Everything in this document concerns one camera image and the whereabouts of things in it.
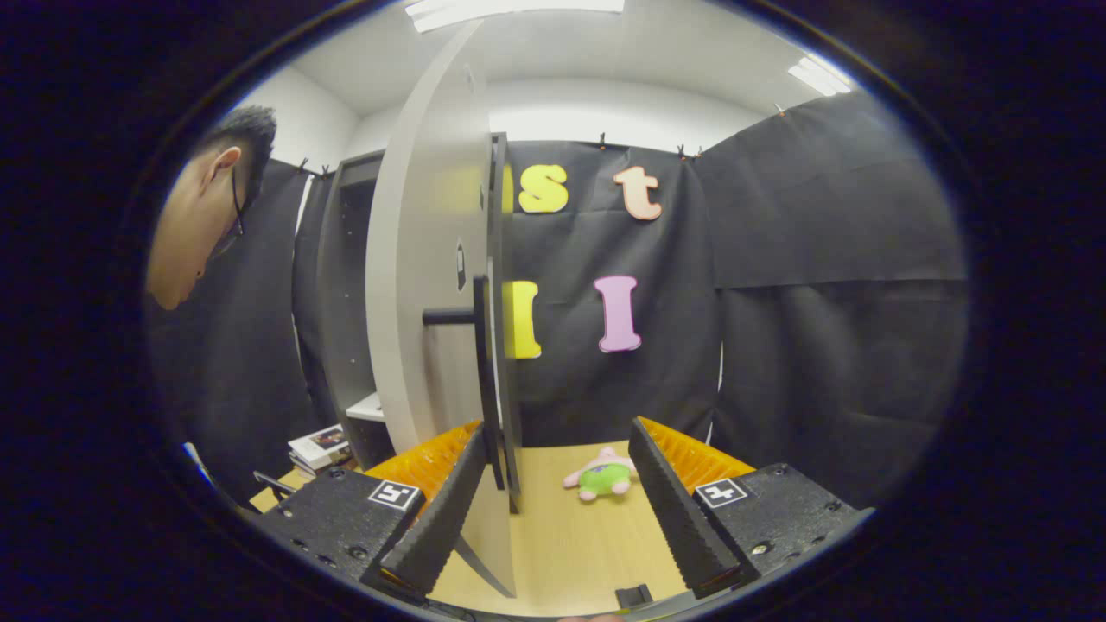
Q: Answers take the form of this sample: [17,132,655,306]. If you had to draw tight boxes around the black glasses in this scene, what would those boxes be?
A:
[212,167,248,257]

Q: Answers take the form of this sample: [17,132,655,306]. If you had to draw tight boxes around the white book with portrait cover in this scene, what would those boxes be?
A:
[288,423,351,463]

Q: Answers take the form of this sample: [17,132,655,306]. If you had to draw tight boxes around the dark-edged book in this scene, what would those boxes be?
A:
[289,454,353,478]

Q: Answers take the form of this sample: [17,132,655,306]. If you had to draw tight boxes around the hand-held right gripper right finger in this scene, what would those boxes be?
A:
[628,416,874,599]

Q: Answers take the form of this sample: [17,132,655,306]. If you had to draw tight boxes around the dark grey cabinet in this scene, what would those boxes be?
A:
[315,151,400,472]

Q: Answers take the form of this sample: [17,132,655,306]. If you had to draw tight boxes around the beige cabinet door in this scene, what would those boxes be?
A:
[365,22,524,599]

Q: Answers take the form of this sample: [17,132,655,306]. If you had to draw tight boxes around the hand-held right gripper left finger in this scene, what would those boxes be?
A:
[257,421,489,597]

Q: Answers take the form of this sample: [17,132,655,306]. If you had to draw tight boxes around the pink and green plush toy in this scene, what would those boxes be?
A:
[563,446,641,503]

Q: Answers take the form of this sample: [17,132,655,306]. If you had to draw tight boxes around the black backdrop cloth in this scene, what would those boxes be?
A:
[147,91,970,512]

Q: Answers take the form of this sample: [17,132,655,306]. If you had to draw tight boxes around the long ceiling light panel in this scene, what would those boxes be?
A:
[404,0,626,35]

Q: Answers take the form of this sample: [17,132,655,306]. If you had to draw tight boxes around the person's head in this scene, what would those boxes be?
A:
[145,105,278,312]

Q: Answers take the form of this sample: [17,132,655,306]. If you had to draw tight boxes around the black cabinet door handle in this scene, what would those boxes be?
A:
[422,276,508,492]

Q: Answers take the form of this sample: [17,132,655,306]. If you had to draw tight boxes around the small ceiling light panel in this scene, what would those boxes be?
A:
[787,54,854,98]

